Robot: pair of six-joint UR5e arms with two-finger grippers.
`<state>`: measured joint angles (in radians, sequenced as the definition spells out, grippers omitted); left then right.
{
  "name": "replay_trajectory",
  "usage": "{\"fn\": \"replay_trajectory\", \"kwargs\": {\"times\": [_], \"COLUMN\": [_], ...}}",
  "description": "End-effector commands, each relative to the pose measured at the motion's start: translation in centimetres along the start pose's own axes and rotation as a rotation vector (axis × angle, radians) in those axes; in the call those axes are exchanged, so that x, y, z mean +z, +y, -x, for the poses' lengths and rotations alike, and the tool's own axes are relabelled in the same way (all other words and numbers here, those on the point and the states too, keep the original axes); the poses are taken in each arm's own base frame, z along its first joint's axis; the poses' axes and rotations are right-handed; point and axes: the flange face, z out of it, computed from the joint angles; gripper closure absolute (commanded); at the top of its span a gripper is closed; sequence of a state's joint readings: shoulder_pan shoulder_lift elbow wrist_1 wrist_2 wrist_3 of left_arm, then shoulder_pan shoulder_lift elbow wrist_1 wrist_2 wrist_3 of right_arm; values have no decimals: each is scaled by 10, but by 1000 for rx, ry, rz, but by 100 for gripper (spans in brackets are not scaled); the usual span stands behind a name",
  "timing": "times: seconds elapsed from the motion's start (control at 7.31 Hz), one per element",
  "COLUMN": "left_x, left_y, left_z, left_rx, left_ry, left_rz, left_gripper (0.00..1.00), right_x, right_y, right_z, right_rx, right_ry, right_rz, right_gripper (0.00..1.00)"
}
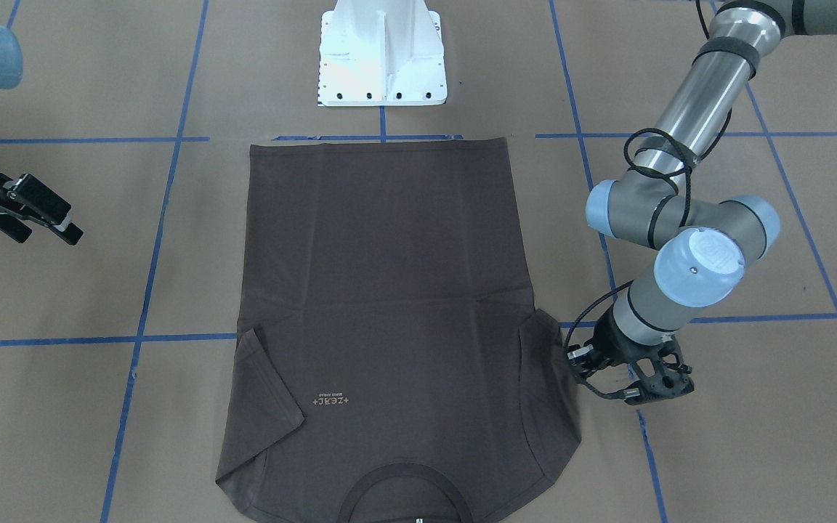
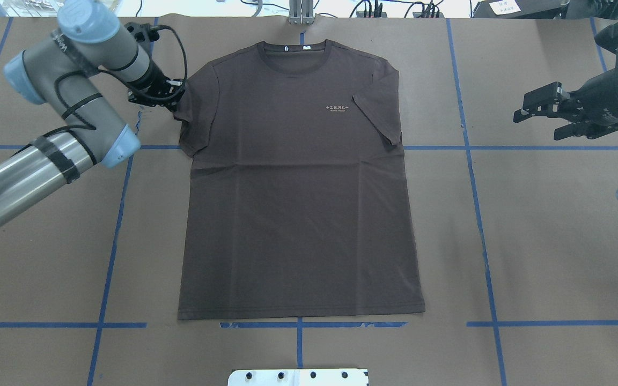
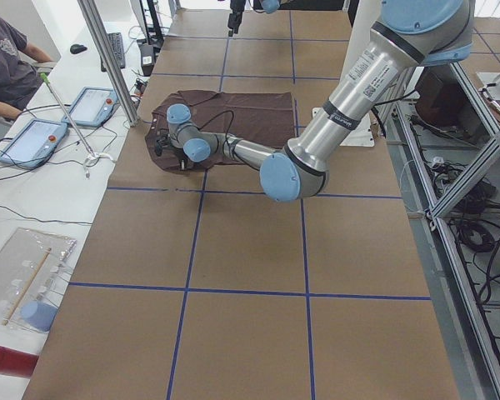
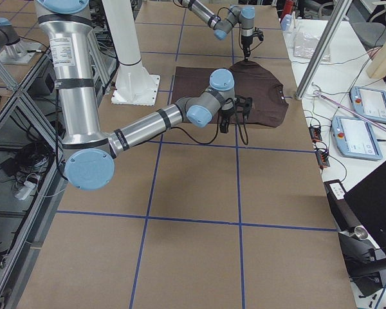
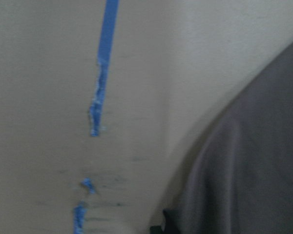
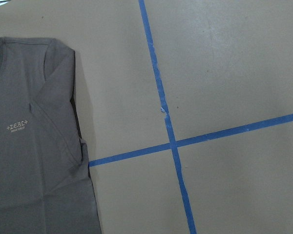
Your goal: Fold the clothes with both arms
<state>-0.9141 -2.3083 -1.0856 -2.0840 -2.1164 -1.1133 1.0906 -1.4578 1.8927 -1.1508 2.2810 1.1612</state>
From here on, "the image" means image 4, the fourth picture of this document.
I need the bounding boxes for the brown t-shirt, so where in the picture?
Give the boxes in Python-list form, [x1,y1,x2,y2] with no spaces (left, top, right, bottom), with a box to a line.
[172,61,288,127]

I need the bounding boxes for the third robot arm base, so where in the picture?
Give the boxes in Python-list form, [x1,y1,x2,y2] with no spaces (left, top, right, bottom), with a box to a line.
[0,17,42,64]

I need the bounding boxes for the red cylinder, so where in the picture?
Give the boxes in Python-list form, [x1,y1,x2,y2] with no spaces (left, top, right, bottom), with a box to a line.
[283,0,294,15]

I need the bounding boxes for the clear plastic bag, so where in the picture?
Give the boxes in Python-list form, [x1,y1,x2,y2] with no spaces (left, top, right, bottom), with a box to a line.
[293,32,320,59]

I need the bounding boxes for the orange black circuit board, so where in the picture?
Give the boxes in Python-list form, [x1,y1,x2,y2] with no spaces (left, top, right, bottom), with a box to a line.
[308,126,322,142]

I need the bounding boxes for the near blue teach pendant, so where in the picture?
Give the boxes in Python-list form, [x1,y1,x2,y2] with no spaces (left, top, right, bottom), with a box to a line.
[331,117,383,161]

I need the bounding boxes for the blue teach pendant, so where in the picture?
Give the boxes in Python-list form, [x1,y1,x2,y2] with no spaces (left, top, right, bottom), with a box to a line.
[331,117,383,161]
[350,86,386,124]

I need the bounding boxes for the far blue teach pendant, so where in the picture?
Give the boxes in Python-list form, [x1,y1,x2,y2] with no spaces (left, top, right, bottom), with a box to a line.
[350,86,386,124]

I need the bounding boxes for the wooden beam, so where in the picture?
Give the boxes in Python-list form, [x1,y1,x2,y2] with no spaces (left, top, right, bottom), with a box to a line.
[366,42,386,79]

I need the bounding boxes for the black box white label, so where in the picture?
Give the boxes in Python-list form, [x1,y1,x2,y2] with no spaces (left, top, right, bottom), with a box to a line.
[324,180,369,240]

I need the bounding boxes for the black laptop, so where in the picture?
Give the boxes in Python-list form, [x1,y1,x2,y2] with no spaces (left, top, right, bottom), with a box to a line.
[344,161,386,254]

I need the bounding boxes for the white camera pedestal column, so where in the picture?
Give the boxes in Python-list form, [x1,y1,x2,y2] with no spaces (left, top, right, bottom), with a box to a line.
[104,1,160,106]

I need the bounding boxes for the aluminium frame post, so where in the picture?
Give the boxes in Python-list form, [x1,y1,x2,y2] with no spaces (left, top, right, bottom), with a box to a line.
[295,0,352,100]

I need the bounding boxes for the aluminium side frame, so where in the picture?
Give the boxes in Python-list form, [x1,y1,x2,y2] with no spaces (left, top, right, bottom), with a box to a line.
[0,41,66,308]

